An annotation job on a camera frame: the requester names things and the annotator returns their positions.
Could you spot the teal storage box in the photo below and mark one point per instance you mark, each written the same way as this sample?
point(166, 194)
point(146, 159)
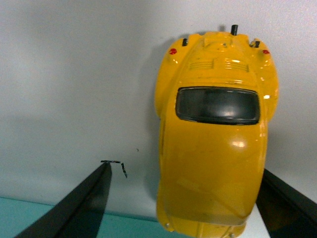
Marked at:
point(20, 219)

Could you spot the yellow beetle toy car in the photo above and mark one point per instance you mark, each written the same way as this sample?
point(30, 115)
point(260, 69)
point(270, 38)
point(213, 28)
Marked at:
point(215, 95)

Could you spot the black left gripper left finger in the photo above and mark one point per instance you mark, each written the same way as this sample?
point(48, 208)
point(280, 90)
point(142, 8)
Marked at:
point(74, 208)

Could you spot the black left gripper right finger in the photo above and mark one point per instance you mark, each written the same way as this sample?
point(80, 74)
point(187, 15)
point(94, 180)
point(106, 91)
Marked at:
point(286, 212)

